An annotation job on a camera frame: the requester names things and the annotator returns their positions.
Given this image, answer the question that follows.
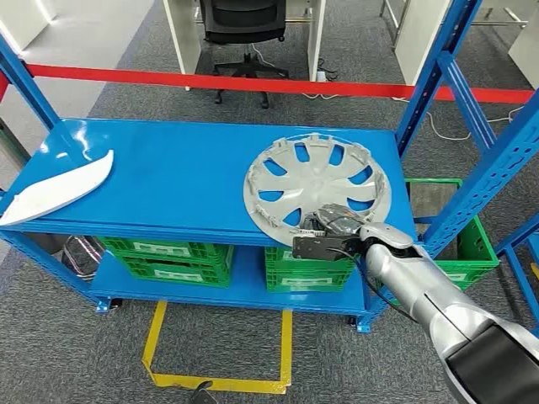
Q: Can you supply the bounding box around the black mesh office chair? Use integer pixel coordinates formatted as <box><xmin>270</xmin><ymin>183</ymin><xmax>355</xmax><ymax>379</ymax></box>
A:
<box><xmin>199</xmin><ymin>0</ymin><xmax>291</xmax><ymax>109</ymax></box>

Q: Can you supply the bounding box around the green plastic crate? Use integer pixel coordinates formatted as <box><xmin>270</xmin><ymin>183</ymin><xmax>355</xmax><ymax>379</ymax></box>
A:
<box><xmin>437</xmin><ymin>272</ymin><xmax>479</xmax><ymax>291</ymax></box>
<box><xmin>263</xmin><ymin>246</ymin><xmax>359</xmax><ymax>274</ymax></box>
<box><xmin>119</xmin><ymin>257</ymin><xmax>233</xmax><ymax>289</ymax></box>
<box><xmin>406</xmin><ymin>177</ymin><xmax>500</xmax><ymax>277</ymax></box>
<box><xmin>99</xmin><ymin>237</ymin><xmax>235</xmax><ymax>266</ymax></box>
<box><xmin>266</xmin><ymin>267</ymin><xmax>356</xmax><ymax>293</ymax></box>

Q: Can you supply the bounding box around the white cabinet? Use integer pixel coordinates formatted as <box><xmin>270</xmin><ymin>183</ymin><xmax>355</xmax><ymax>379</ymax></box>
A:
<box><xmin>0</xmin><ymin>0</ymin><xmax>58</xmax><ymax>54</ymax></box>

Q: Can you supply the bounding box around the grey plastic wheel cover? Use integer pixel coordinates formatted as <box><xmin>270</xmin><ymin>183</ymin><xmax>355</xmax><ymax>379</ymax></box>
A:
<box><xmin>243</xmin><ymin>132</ymin><xmax>393</xmax><ymax>247</ymax></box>

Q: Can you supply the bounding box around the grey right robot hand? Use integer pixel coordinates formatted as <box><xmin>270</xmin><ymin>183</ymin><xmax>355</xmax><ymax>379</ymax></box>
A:
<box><xmin>300</xmin><ymin>203</ymin><xmax>365</xmax><ymax>236</ymax></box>

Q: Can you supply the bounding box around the white floor cable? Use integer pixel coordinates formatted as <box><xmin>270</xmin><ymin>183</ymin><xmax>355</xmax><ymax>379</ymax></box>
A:
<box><xmin>251</xmin><ymin>44</ymin><xmax>337</xmax><ymax>100</ymax></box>
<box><xmin>392</xmin><ymin>97</ymin><xmax>525</xmax><ymax>141</ymax></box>

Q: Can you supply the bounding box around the red barrier tape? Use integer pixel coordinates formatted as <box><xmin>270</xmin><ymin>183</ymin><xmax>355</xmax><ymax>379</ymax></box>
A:
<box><xmin>0</xmin><ymin>62</ymin><xmax>536</xmax><ymax>105</ymax></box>

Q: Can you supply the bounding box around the clear plastic hand wrap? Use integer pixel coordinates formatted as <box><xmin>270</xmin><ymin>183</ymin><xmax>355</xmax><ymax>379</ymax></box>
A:
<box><xmin>316</xmin><ymin>203</ymin><xmax>364</xmax><ymax>236</ymax></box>

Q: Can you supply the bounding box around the white curved trim part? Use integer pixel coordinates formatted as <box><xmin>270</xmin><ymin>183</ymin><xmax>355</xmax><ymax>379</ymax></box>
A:
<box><xmin>0</xmin><ymin>149</ymin><xmax>115</xmax><ymax>227</ymax></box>

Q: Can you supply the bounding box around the chrome stanchion post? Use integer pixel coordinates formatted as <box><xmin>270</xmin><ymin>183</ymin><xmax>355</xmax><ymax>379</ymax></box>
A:
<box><xmin>0</xmin><ymin>118</ymin><xmax>106</xmax><ymax>283</ymax></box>

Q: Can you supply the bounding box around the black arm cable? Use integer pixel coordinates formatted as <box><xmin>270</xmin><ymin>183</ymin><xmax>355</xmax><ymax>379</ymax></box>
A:
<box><xmin>336</xmin><ymin>247</ymin><xmax>417</xmax><ymax>325</ymax></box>

